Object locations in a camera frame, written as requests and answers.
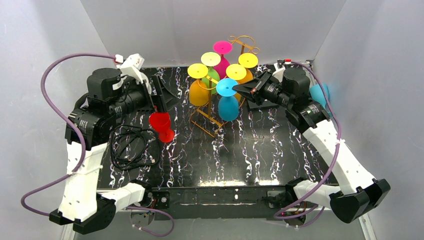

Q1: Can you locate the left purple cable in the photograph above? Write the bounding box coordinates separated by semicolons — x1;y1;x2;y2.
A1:
20;52;176;238

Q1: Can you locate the teal wine glass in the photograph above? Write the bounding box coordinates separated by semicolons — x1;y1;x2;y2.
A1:
309;84;333;117

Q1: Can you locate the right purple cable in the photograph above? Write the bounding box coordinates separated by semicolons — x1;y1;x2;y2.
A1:
273;60;343;229

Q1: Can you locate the green wine glass pale base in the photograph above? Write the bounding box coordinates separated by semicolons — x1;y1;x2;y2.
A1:
201;51;221;94

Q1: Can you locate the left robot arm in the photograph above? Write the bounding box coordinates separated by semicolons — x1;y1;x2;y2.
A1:
49;68;177;235

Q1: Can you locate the magenta wine glass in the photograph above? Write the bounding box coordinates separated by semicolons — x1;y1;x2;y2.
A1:
213;40;233;79

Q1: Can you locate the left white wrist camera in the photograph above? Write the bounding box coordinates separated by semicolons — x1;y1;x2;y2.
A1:
114;53;149;84

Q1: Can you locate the purple cable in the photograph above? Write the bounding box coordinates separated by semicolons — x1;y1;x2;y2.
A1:
20;52;176;238
273;60;343;229

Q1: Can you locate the black flat box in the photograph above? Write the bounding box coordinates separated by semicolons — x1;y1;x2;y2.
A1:
247;100;280;111

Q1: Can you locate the gold wire glass rack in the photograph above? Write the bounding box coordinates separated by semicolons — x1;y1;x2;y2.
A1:
189;35;260;137

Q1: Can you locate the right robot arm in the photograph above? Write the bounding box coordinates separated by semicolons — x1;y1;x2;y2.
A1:
233;67;391;223

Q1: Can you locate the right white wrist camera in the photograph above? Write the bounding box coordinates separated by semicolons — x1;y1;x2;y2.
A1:
272;58;292;83

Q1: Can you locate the black coiled cable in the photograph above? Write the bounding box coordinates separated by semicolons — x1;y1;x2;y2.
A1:
110;125;162;172

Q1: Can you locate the orange glass yellow base middle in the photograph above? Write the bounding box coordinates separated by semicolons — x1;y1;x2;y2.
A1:
225;63;247;82

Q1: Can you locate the orange glass yellow base left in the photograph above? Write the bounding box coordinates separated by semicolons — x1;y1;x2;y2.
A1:
187;63;209;107

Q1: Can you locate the orange glass yellow base rear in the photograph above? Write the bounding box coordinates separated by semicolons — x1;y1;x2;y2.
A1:
237;52;259;84

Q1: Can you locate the red wine glass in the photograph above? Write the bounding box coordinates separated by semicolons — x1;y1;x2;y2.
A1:
149;112;175;143

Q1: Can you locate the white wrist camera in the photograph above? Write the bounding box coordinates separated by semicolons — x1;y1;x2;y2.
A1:
114;53;149;84
272;58;292;83

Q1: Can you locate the blue wine glass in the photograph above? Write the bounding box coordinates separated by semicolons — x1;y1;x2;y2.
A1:
216;78;239;122

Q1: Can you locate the orange glass yellow base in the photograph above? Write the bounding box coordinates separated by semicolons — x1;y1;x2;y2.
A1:
237;52;259;84
225;63;247;82
187;63;209;107

